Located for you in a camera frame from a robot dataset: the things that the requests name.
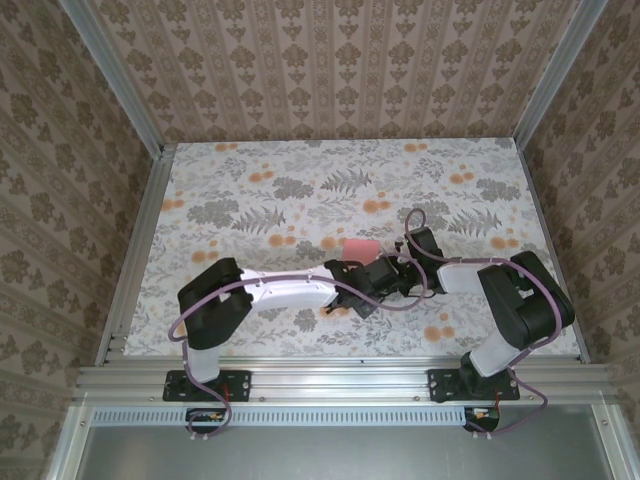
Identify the pink paper sheet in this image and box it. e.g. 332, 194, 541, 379
341, 238, 380, 265

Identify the floral patterned table cover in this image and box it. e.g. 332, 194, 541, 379
122, 141, 584, 359

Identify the black connector board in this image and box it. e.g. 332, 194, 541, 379
185, 407, 232, 435
463, 405, 502, 434

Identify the grey metal panel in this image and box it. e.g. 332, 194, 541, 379
47, 404, 640, 480

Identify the aluminium cross rail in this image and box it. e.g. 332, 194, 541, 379
72, 363, 619, 404

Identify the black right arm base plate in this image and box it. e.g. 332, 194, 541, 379
427, 368, 521, 404

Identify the grey slotted cable duct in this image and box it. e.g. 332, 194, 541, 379
92, 405, 469, 427

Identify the aluminium table side rail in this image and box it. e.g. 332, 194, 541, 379
94, 144, 176, 366
514, 139, 591, 364

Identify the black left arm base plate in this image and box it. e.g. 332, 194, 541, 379
162, 368, 252, 403

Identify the aluminium frame post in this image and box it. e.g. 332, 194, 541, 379
63, 0, 174, 159
510, 0, 601, 151

